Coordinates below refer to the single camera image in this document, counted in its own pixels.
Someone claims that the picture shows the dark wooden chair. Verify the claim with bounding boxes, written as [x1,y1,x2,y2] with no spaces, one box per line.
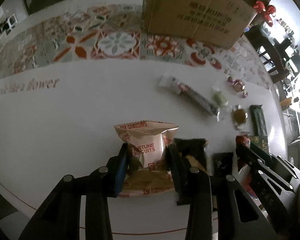
[245,26,290,83]

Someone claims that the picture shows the small black snack packet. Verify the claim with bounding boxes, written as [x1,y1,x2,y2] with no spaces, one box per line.
[212,152,234,178]

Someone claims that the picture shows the red ribbon bow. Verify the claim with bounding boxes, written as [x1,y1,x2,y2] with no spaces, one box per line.
[251,1,276,27]

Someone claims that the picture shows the patterned white tablecloth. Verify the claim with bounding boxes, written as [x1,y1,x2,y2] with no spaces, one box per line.
[0,0,287,217]

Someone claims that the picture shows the green wrapped candy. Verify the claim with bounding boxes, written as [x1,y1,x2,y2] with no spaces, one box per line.
[212,87,229,108]

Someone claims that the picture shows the brown jelly cup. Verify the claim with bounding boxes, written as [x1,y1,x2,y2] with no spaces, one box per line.
[231,105,248,131]

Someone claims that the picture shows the pink fortune biscuits bag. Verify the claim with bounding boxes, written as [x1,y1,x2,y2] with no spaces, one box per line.
[114,120,179,198]

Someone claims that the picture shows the dark green gold packet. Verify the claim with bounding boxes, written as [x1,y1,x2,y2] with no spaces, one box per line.
[249,136,269,153]

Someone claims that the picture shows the brown cardboard box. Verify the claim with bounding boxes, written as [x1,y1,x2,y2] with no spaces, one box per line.
[142,0,256,49]

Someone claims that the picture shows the red snack packet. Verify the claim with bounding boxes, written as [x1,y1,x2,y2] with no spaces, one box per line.
[236,134,250,148]

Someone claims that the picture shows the long dark snack bar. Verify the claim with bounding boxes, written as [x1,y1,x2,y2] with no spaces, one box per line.
[159,74,220,121]

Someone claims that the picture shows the dark green snack bar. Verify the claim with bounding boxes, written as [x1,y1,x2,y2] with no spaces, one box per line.
[249,105,268,136]

